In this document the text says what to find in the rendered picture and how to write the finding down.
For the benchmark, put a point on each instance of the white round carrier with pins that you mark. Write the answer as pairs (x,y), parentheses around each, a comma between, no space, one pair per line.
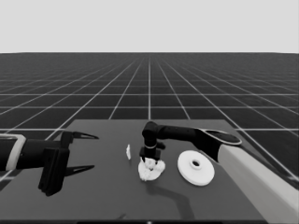
(152,177)

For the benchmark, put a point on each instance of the large thick white disc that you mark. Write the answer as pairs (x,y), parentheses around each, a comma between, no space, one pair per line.
(199,176)

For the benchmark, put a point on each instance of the small thin T-shaped piece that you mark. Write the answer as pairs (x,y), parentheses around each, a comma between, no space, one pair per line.
(128,152)

